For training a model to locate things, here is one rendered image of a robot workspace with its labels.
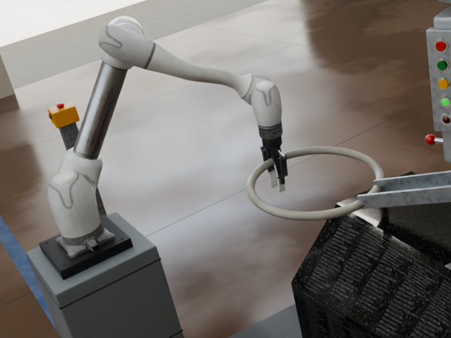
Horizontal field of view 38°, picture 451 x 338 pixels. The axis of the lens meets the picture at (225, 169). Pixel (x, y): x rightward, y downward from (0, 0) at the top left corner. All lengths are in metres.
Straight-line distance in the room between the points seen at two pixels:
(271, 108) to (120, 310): 0.92
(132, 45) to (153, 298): 0.94
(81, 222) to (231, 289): 1.28
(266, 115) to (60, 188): 0.78
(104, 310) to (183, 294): 1.15
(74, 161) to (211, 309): 1.22
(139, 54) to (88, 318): 0.95
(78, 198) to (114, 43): 0.57
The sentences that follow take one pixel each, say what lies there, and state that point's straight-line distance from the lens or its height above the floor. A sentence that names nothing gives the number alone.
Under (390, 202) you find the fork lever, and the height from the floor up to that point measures 0.92.
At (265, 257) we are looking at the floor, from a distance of 3.68.
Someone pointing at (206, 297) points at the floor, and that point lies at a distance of 3.49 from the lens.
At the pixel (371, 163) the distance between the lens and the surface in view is 2.44.
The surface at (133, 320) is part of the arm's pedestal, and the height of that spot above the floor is 0.55.
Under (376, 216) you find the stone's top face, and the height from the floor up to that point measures 0.82.
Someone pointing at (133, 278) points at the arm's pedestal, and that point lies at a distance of 2.46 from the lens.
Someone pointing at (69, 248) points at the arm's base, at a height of 0.86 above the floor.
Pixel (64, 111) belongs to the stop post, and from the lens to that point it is 3.32.
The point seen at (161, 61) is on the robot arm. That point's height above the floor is 1.43.
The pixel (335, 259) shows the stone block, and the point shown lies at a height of 0.70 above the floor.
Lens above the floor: 2.01
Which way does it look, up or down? 25 degrees down
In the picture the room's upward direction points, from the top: 13 degrees counter-clockwise
